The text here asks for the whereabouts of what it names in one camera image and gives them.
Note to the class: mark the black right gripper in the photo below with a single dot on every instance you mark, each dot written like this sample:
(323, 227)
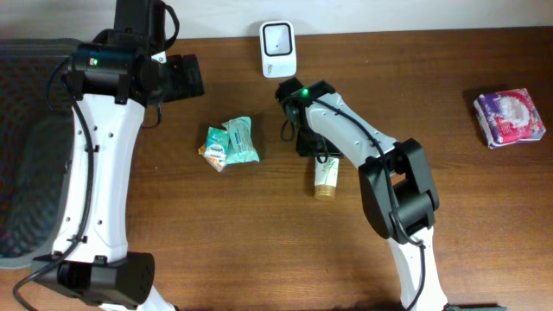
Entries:
(304, 149)

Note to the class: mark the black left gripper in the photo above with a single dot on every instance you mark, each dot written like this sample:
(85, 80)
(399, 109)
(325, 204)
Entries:
(187, 79)

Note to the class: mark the white Pantene tube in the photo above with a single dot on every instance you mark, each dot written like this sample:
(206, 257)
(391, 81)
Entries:
(326, 177)

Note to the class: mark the green wipes pack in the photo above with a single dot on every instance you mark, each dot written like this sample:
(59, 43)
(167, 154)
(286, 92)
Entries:
(241, 147)

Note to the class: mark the orange tissue pack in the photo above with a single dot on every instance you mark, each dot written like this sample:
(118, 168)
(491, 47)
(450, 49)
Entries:
(216, 163)

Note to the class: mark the red purple tissue pack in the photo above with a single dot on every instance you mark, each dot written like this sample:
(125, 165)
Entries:
(508, 117)

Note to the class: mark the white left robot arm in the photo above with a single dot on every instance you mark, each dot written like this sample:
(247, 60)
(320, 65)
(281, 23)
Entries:
(112, 80)

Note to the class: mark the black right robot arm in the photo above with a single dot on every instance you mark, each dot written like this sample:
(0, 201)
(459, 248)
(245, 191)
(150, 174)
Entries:
(398, 193)

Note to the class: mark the white barcode scanner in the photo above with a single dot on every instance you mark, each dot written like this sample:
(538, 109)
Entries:
(278, 49)

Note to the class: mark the grey plastic basket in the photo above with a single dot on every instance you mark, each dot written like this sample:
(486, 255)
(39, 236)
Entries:
(36, 146)

